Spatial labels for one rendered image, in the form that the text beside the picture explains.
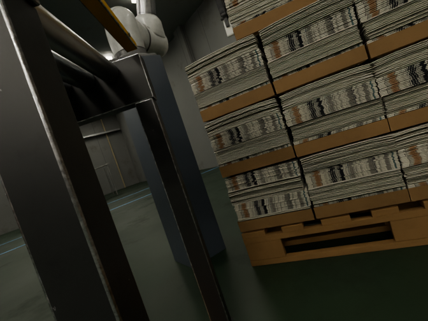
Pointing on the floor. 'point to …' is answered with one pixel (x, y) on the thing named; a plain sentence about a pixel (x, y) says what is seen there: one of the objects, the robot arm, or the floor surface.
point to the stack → (322, 126)
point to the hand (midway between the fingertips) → (228, 27)
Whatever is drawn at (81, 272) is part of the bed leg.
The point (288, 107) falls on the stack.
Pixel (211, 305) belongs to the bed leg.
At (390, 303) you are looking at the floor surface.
